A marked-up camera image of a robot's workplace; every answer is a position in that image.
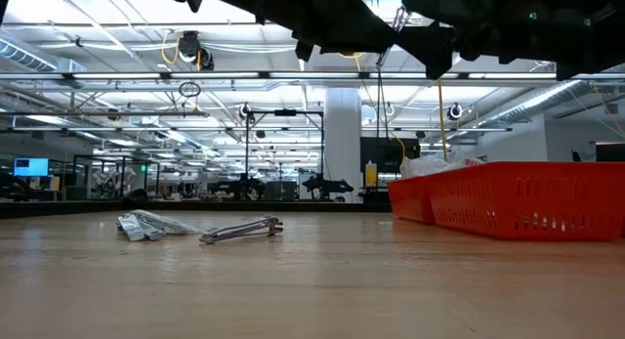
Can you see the black framed enclosure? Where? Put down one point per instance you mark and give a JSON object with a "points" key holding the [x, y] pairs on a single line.
{"points": [[123, 178]]}

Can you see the black wall screen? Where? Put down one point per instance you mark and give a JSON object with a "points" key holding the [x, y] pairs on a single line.
{"points": [[390, 156]]}

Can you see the yellow bottle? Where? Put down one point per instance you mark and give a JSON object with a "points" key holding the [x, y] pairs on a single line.
{"points": [[371, 175]]}

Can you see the black monitor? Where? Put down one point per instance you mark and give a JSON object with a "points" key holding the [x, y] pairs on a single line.
{"points": [[610, 152]]}

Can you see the red plastic mesh basket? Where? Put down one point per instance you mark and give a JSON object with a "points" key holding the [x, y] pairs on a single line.
{"points": [[410, 202], [537, 202]]}

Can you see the long ceiling light strip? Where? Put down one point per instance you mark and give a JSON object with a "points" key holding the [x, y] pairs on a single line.
{"points": [[122, 76]]}

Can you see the black background robot arm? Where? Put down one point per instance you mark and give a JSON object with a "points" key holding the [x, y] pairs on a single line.
{"points": [[327, 186]]}

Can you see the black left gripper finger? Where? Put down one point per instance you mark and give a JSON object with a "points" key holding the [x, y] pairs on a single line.
{"points": [[356, 33]]}

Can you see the white building column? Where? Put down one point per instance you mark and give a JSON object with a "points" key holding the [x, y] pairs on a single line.
{"points": [[343, 143]]}

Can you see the silver nail clipper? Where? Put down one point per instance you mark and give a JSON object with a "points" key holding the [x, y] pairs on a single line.
{"points": [[166, 223], [401, 17], [132, 229], [234, 231]]}

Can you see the black gantry frame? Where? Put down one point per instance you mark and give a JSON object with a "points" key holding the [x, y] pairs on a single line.
{"points": [[285, 113]]}

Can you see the cotton bag with dark print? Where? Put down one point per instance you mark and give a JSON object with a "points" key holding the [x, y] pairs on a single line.
{"points": [[415, 165]]}

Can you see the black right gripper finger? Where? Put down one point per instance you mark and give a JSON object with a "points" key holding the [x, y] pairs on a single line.
{"points": [[434, 46], [429, 7]]}

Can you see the black aluminium table frame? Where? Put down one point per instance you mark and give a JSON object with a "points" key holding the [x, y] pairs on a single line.
{"points": [[293, 207]]}

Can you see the blue computer monitor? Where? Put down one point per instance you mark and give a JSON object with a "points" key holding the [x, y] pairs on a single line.
{"points": [[30, 167]]}

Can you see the silver air duct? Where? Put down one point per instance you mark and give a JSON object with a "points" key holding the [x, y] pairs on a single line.
{"points": [[24, 55], [527, 107]]}

